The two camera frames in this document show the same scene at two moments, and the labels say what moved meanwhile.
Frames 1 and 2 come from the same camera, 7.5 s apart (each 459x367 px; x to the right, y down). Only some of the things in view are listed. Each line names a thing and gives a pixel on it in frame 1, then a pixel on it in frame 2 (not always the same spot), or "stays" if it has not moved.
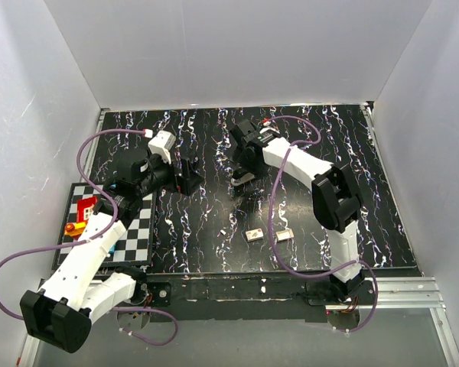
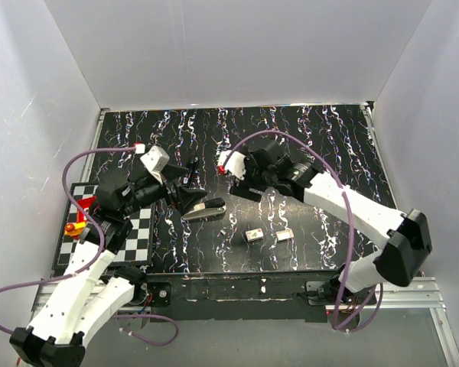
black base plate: x=281 y=297 stays
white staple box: x=254 y=235 stays
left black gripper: x=189 y=180 to x=185 y=196
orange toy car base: x=74 y=229 stays
